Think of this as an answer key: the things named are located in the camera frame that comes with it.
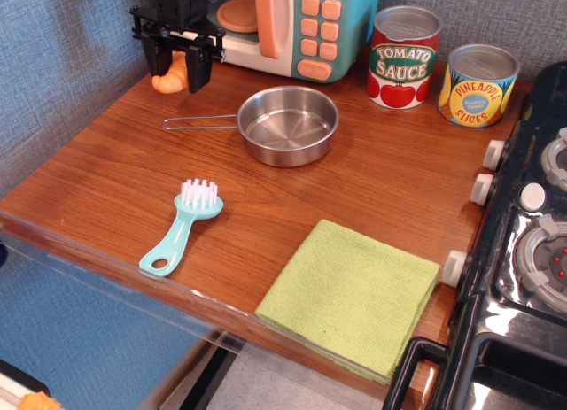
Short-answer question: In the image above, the teal dish brush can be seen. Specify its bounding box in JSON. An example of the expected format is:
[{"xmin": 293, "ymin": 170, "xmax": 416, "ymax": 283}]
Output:
[{"xmin": 138, "ymin": 178, "xmax": 224, "ymax": 277}]

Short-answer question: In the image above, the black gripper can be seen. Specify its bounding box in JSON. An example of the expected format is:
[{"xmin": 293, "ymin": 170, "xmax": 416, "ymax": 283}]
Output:
[{"xmin": 130, "ymin": 0, "xmax": 226, "ymax": 93}]

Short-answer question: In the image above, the black toy stove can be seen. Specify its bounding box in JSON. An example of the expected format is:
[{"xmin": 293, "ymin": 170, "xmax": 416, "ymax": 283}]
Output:
[{"xmin": 384, "ymin": 62, "xmax": 566, "ymax": 409}]

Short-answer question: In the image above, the teal toy microwave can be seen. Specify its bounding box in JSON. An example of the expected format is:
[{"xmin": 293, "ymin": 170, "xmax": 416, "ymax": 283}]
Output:
[{"xmin": 207, "ymin": 0, "xmax": 378, "ymax": 83}]

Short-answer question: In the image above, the tomato sauce can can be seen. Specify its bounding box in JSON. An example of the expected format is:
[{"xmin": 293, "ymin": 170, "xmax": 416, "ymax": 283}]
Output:
[{"xmin": 367, "ymin": 5, "xmax": 442, "ymax": 110}]

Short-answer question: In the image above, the orange toy croissant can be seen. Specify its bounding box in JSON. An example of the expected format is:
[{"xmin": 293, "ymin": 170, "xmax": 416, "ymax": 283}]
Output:
[{"xmin": 151, "ymin": 51, "xmax": 189, "ymax": 94}]

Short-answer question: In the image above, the pineapple slices can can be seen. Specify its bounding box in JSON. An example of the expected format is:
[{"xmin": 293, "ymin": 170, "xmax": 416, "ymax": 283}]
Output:
[{"xmin": 438, "ymin": 43, "xmax": 520, "ymax": 128}]

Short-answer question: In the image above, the white stove knob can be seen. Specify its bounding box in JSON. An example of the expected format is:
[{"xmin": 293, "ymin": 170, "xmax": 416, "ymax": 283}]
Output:
[
  {"xmin": 470, "ymin": 174, "xmax": 493, "ymax": 206},
  {"xmin": 483, "ymin": 140, "xmax": 506, "ymax": 171},
  {"xmin": 442, "ymin": 250, "xmax": 468, "ymax": 288}
]

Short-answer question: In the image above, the white stove knob bottom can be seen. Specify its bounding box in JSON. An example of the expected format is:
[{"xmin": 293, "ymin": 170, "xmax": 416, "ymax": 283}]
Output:
[{"xmin": 442, "ymin": 250, "xmax": 468, "ymax": 288}]

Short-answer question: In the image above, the orange fuzzy object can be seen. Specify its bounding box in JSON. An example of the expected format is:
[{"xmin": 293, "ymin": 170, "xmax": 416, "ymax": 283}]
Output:
[{"xmin": 17, "ymin": 392, "xmax": 63, "ymax": 410}]

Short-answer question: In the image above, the white stove knob top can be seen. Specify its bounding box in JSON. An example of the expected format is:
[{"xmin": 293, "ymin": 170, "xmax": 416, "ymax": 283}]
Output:
[{"xmin": 483, "ymin": 140, "xmax": 506, "ymax": 171}]

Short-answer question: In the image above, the green folded cloth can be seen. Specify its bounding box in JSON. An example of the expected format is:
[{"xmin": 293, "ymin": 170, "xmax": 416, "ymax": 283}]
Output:
[{"xmin": 255, "ymin": 220, "xmax": 440, "ymax": 384}]

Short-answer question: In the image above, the clear acrylic edge guard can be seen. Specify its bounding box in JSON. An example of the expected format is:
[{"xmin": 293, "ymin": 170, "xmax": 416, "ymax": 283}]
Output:
[{"xmin": 1, "ymin": 211, "xmax": 390, "ymax": 389}]

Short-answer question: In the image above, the steel pan with wire handle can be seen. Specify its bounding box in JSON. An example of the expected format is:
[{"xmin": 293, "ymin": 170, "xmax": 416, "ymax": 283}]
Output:
[{"xmin": 161, "ymin": 86, "xmax": 340, "ymax": 168}]

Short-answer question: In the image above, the white stove knob middle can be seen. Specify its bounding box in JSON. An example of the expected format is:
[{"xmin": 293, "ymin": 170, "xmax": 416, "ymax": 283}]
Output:
[{"xmin": 470, "ymin": 174, "xmax": 493, "ymax": 206}]

